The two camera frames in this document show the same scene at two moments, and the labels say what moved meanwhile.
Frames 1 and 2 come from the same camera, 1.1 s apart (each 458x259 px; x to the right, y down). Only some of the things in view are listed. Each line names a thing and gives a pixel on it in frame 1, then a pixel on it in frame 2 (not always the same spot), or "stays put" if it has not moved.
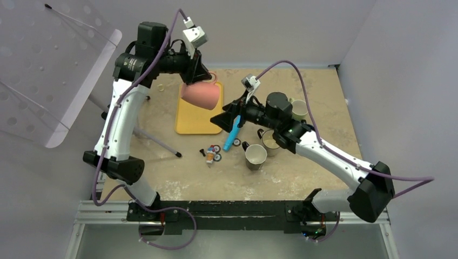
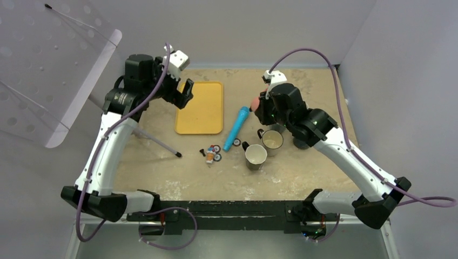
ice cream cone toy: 210,152 stays put
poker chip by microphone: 236,142 stays put
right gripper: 226,120 -> 261,112
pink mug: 203,94 -> 255,103
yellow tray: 192,119 stays put
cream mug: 268,141 stays put
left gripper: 201,73 -> 176,97
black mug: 255,156 stays put
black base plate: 291,215 stays put
